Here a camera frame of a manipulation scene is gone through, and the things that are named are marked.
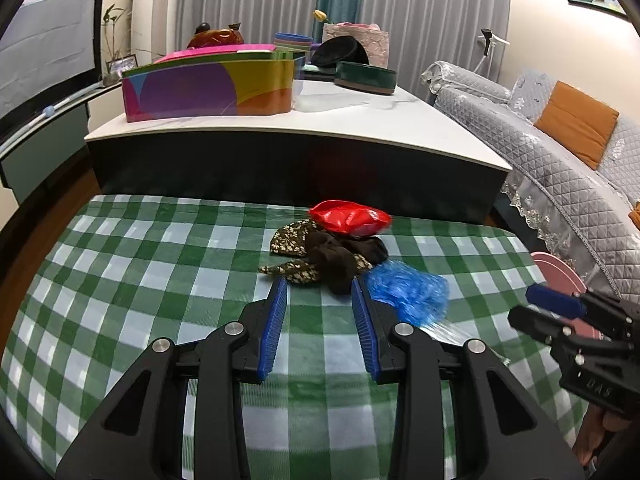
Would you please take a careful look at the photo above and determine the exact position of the white top coffee table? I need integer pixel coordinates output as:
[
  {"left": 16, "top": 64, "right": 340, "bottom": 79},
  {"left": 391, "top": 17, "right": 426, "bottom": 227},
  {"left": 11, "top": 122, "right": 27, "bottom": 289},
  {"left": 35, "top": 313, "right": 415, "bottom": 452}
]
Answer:
[{"left": 84, "top": 77, "right": 513, "bottom": 226}]

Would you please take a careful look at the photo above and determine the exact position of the pink flat box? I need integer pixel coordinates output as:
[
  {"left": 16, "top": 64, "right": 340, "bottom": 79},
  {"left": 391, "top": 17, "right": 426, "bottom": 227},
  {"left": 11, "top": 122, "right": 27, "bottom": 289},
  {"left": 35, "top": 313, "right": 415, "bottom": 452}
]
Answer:
[{"left": 152, "top": 42, "right": 278, "bottom": 66}]

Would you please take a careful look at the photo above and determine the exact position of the grey curtain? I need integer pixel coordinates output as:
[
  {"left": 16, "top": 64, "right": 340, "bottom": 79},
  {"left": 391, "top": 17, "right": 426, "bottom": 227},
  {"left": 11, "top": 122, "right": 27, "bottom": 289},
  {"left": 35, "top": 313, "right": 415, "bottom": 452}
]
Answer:
[
  {"left": 357, "top": 0, "right": 513, "bottom": 91},
  {"left": 172, "top": 0, "right": 326, "bottom": 56}
]

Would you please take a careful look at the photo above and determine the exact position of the white floor lamp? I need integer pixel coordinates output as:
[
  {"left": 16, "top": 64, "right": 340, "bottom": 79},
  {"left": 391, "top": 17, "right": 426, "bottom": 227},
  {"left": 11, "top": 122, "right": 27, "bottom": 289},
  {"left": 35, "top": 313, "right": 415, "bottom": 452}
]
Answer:
[{"left": 472, "top": 27, "right": 511, "bottom": 81}]

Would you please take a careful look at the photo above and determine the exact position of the thin potted plant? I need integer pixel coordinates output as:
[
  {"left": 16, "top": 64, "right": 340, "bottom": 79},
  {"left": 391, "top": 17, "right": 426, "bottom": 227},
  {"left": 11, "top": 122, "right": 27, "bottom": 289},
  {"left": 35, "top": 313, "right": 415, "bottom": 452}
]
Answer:
[{"left": 102, "top": 4, "right": 128, "bottom": 61}]

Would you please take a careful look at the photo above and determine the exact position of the green round tin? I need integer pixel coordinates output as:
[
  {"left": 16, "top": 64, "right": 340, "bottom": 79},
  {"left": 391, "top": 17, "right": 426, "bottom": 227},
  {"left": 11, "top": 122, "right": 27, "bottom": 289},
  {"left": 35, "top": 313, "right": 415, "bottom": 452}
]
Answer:
[{"left": 334, "top": 61, "right": 397, "bottom": 96}]

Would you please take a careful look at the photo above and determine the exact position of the grey tv cabinet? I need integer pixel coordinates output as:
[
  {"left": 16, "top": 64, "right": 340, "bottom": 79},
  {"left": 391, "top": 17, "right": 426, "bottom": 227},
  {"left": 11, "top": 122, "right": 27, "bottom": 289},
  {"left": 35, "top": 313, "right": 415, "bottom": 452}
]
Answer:
[{"left": 0, "top": 82, "right": 123, "bottom": 206}]

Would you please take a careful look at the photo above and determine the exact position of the white rod with blue bead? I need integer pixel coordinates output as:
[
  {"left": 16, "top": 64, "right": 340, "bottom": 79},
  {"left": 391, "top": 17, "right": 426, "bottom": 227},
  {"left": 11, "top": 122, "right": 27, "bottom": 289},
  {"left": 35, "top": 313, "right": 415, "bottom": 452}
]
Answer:
[{"left": 0, "top": 82, "right": 108, "bottom": 156}]

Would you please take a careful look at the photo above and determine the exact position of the colourful tin box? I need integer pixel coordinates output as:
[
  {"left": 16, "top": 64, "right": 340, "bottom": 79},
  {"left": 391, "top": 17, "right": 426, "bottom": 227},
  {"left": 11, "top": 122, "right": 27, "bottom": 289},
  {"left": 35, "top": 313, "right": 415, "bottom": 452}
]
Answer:
[{"left": 121, "top": 55, "right": 306, "bottom": 123}]

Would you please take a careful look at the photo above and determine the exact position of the dark floral cloth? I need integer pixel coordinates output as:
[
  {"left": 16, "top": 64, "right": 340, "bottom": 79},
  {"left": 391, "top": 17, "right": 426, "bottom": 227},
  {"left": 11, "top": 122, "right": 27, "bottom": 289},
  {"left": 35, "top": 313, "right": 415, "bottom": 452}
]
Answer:
[{"left": 258, "top": 220, "right": 373, "bottom": 286}]

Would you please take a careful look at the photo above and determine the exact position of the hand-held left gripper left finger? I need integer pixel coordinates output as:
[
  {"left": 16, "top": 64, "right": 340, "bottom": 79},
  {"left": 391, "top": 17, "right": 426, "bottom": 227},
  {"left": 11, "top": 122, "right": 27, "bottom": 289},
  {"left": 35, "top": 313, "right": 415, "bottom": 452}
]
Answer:
[{"left": 55, "top": 276, "right": 290, "bottom": 480}]

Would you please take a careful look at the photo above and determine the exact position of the blue plastic cover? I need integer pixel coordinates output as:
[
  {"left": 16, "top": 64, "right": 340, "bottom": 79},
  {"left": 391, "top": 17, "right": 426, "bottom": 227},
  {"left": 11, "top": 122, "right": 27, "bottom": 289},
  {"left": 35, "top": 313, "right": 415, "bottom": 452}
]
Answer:
[{"left": 367, "top": 260, "right": 450, "bottom": 327}]

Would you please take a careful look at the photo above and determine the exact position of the person's right hand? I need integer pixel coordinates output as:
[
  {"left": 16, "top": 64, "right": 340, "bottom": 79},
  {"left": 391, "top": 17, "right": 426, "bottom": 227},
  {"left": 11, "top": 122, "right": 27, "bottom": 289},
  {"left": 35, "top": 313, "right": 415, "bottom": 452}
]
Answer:
[{"left": 572, "top": 402, "right": 633, "bottom": 466}]

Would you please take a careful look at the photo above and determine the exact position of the stack of colourful bowls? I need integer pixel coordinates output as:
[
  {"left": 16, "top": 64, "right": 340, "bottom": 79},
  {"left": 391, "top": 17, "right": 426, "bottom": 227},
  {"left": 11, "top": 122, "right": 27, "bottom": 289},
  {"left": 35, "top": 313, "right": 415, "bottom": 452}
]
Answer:
[{"left": 274, "top": 32, "right": 315, "bottom": 56}]

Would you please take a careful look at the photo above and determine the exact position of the clear plastic wrapper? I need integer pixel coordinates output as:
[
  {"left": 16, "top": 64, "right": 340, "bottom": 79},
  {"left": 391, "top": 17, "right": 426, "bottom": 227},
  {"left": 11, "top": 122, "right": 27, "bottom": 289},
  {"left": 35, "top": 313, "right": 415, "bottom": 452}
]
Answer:
[{"left": 420, "top": 317, "right": 511, "bottom": 366}]

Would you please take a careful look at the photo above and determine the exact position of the red plastic wrapper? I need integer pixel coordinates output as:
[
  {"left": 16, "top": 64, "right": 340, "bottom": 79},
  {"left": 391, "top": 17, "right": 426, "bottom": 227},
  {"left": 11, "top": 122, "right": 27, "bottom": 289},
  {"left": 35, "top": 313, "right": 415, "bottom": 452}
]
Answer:
[{"left": 308, "top": 200, "right": 393, "bottom": 237}]

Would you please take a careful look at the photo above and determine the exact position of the green checkered cloth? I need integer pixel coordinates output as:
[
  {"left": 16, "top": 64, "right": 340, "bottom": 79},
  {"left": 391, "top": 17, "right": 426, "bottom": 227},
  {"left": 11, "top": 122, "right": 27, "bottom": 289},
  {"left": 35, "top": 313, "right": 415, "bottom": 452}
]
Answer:
[{"left": 0, "top": 194, "right": 591, "bottom": 480}]

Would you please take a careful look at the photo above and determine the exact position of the black hat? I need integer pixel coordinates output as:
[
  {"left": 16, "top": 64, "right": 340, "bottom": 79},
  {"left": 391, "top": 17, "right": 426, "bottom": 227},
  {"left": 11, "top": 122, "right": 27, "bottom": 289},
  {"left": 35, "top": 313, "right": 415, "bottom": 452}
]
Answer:
[{"left": 310, "top": 36, "right": 371, "bottom": 68}]

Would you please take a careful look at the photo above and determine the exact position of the sofa with grey quilted cover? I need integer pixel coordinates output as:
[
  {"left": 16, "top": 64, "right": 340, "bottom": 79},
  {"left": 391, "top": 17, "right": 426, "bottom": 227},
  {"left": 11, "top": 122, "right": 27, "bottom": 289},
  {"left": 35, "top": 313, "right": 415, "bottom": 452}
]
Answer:
[{"left": 420, "top": 60, "right": 640, "bottom": 306}]

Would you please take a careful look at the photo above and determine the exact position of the brown glossy teapot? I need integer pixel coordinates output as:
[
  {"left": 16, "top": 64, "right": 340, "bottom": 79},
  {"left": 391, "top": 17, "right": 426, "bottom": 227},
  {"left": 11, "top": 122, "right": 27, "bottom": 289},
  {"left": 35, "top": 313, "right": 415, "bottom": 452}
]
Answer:
[{"left": 187, "top": 22, "right": 246, "bottom": 50}]

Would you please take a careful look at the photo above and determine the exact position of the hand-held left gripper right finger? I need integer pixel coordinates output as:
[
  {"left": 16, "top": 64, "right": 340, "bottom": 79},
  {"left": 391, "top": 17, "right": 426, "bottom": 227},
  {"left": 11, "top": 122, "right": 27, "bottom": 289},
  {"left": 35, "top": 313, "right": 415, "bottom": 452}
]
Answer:
[{"left": 350, "top": 276, "right": 586, "bottom": 480}]

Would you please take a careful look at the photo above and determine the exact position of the small photo frame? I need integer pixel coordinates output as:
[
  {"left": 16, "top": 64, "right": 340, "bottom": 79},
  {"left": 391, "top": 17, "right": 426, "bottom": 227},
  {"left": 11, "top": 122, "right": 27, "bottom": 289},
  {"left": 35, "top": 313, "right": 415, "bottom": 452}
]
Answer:
[{"left": 106, "top": 54, "right": 138, "bottom": 75}]

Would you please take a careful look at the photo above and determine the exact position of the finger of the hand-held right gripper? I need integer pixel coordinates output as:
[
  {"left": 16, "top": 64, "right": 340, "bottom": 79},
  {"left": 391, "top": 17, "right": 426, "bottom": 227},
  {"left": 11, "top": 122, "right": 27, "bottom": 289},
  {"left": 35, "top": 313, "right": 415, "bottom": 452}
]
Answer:
[
  {"left": 525, "top": 282, "right": 633, "bottom": 340},
  {"left": 507, "top": 306, "right": 608, "bottom": 368}
]

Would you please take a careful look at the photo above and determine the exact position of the dark brown cloth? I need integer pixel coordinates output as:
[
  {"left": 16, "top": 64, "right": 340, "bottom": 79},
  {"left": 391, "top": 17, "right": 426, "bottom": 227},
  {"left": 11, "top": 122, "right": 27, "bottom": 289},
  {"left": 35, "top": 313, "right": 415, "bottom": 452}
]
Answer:
[{"left": 305, "top": 232, "right": 390, "bottom": 296}]

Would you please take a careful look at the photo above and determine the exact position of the flat screen television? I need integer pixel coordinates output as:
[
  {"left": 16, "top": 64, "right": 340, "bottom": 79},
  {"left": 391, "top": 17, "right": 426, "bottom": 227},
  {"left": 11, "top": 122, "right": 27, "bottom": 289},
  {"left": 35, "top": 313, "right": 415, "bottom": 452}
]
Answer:
[{"left": 0, "top": 0, "right": 104, "bottom": 136}]

